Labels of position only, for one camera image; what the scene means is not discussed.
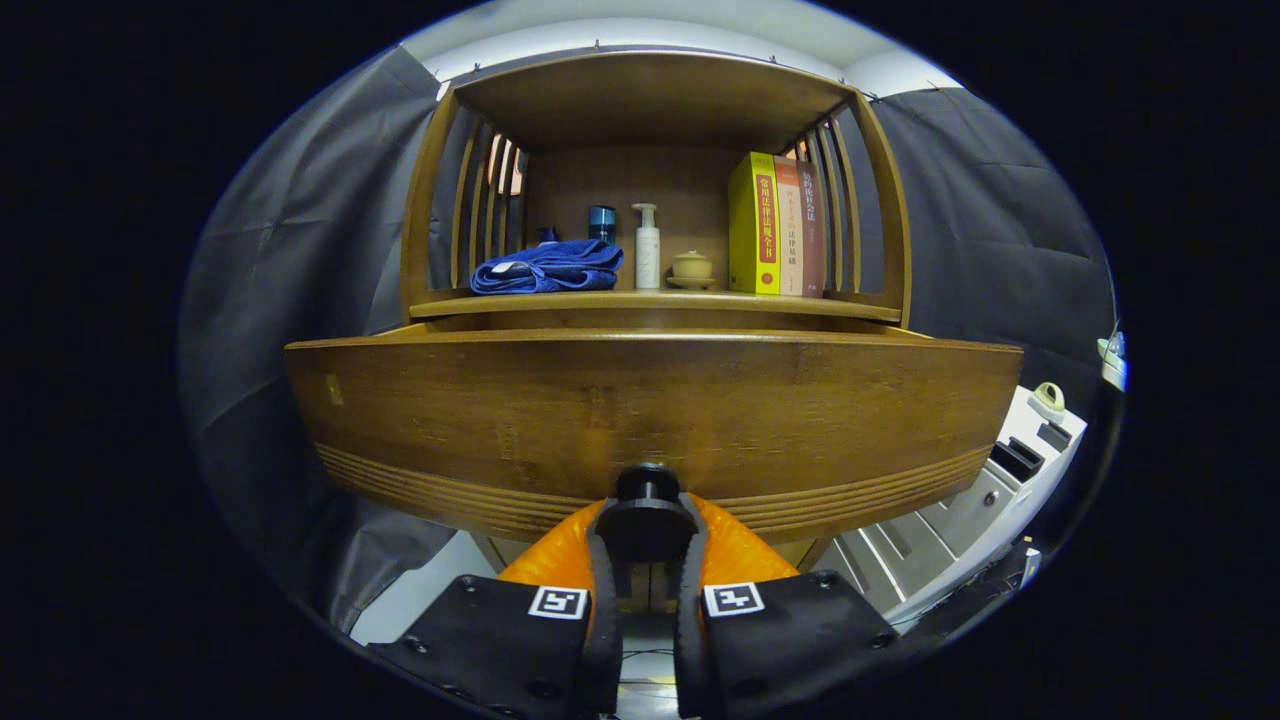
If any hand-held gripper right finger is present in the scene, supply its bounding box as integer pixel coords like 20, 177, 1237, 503
675, 493, 901, 719

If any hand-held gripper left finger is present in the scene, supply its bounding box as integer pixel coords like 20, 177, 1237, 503
368, 497, 623, 719

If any black drawer knob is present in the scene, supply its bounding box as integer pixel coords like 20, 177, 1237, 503
596, 462, 701, 563

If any wooden drawer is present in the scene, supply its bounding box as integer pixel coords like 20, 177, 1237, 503
283, 322, 1025, 546

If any white side cabinet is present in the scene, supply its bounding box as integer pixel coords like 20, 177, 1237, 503
815, 385, 1089, 633

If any wooden countertop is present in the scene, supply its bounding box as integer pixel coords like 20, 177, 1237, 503
408, 288, 904, 325

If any wooden cabinet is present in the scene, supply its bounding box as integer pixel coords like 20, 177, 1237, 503
398, 50, 914, 613

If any beige lidded teacup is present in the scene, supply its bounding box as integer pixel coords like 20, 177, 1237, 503
666, 250, 718, 291

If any blue folded towel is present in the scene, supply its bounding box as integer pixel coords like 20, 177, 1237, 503
470, 238, 625, 296

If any black tray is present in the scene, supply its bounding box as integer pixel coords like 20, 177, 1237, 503
988, 437, 1045, 483

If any white pump bottle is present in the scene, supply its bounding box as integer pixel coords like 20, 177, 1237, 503
631, 203, 662, 291

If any yellow book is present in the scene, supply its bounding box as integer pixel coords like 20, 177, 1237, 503
727, 152, 782, 296

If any orange and beige book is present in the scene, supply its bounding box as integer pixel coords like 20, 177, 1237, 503
773, 156, 806, 298

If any brown book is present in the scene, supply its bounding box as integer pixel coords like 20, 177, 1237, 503
797, 161, 828, 299

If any white shelf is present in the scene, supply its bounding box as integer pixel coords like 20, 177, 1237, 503
1096, 330, 1129, 393

